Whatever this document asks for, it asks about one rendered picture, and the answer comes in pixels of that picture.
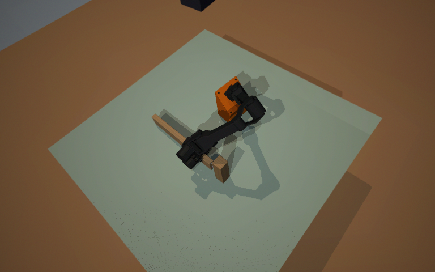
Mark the dark brown wooden post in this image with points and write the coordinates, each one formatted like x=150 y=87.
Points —
x=221 y=168

